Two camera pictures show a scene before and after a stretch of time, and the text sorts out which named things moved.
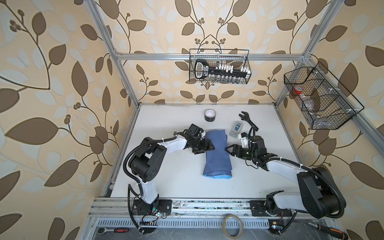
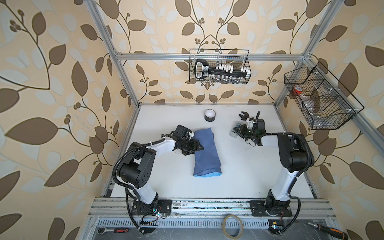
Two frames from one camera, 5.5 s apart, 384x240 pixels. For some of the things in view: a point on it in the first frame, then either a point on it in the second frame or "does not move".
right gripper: x=235 y=147 to x=240 y=130
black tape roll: x=209 y=115 does not move
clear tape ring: x=224 y=227 does not move
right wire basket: x=327 y=104 does not move
